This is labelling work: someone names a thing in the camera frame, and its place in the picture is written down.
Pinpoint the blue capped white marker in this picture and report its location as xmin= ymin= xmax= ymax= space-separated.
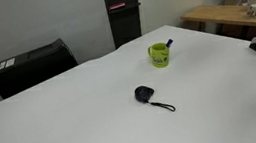
xmin=164 ymin=38 xmax=175 ymax=49

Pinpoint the yellow-green printed mug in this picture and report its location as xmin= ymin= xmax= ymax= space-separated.
xmin=145 ymin=41 xmax=173 ymax=70

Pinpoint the light wooden side table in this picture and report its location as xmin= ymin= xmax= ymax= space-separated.
xmin=179 ymin=0 xmax=256 ymax=43

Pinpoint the pink flat item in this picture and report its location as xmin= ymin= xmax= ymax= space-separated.
xmin=107 ymin=1 xmax=127 ymax=12

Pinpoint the tall black cabinet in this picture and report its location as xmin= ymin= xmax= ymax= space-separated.
xmin=103 ymin=0 xmax=147 ymax=51

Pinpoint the black computer tower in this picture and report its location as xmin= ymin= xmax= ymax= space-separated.
xmin=0 ymin=36 xmax=83 ymax=101

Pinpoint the black tape measure with strap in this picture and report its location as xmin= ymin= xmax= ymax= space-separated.
xmin=132 ymin=81 xmax=177 ymax=118

